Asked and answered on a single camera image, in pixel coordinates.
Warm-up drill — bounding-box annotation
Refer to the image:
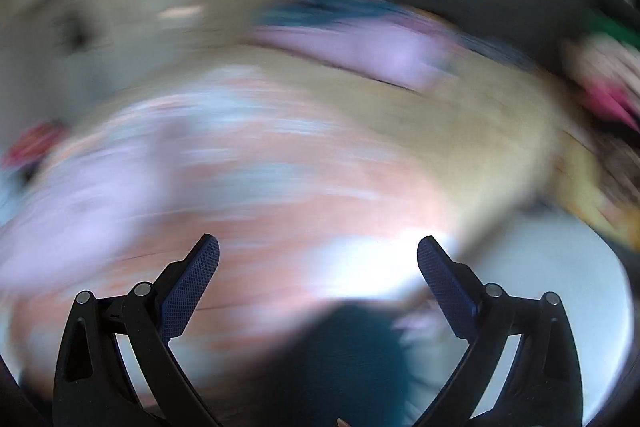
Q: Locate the blue floral duvet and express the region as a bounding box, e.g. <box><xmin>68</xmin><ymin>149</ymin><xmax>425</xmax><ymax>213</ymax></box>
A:
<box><xmin>250</xmin><ymin>0</ymin><xmax>461</xmax><ymax>92</ymax></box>

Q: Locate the pink printed cloth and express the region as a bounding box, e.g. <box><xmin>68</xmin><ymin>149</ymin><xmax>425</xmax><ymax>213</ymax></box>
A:
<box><xmin>2</xmin><ymin>119</ymin><xmax>66</xmax><ymax>168</ymax></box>

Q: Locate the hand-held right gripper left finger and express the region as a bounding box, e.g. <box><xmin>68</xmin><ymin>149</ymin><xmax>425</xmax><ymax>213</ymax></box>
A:
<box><xmin>52</xmin><ymin>233</ymin><xmax>226</xmax><ymax>427</ymax></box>

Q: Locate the bed with beige sheet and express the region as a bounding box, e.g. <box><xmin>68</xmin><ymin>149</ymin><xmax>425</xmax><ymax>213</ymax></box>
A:
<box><xmin>100</xmin><ymin>42</ymin><xmax>566</xmax><ymax>258</ymax></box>

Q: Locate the pink quilted jacket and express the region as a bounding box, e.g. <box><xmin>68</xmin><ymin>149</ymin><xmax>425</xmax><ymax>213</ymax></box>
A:
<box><xmin>0</xmin><ymin>102</ymin><xmax>171</xmax><ymax>298</ymax></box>

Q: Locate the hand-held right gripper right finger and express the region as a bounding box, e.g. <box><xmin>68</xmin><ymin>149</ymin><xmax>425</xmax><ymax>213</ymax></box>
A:
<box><xmin>416</xmin><ymin>235</ymin><xmax>583</xmax><ymax>427</ymax></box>

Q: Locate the orange plaid blanket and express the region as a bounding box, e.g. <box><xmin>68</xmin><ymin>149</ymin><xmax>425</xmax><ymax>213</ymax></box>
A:
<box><xmin>10</xmin><ymin>67</ymin><xmax>476</xmax><ymax>358</ymax></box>

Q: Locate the colourful cloth pile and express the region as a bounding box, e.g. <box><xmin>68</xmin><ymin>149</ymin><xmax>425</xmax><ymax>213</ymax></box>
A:
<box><xmin>560</xmin><ymin>7</ymin><xmax>640</xmax><ymax>132</ymax></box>

